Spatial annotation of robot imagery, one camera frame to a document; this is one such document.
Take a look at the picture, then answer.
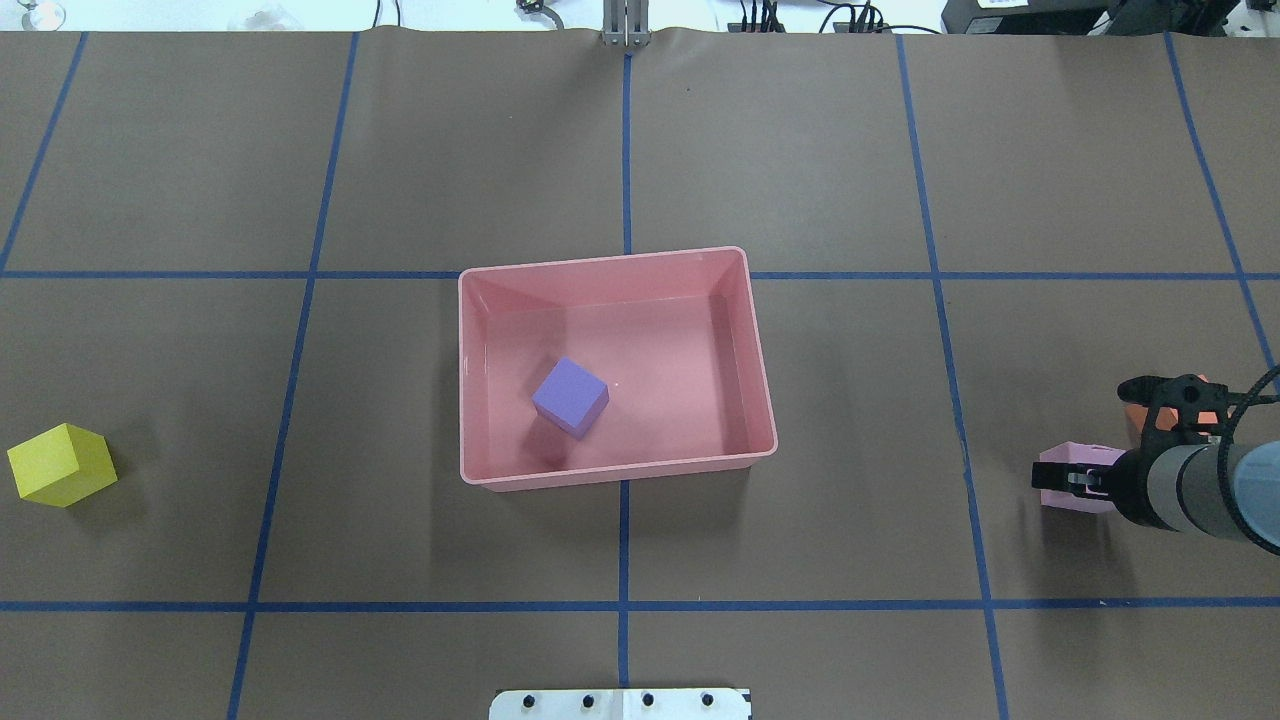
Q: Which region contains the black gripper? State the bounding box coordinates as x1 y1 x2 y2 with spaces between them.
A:
1032 450 1151 523

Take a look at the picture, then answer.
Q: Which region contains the light pink foam block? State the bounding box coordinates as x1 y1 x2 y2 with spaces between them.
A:
1032 442 1125 514

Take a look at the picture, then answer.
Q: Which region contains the orange foam block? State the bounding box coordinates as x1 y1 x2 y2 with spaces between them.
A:
1116 375 1226 446

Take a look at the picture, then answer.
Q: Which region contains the purple foam block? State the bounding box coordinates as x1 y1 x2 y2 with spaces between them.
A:
532 357 611 439

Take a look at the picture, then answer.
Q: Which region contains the yellow foam block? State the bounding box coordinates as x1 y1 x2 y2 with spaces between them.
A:
6 423 118 509

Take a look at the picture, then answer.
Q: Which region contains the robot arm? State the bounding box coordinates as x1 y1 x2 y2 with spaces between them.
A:
1030 441 1279 553

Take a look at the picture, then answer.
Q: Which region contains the pink plastic bin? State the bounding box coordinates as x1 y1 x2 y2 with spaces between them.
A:
457 246 780 492

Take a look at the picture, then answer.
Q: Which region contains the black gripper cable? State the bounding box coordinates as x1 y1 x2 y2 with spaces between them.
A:
1215 365 1280 446

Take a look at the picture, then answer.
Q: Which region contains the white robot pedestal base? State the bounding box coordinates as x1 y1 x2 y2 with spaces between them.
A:
488 687 754 719

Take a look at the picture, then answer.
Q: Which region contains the aluminium frame post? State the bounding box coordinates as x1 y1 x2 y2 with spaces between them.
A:
600 0 652 47

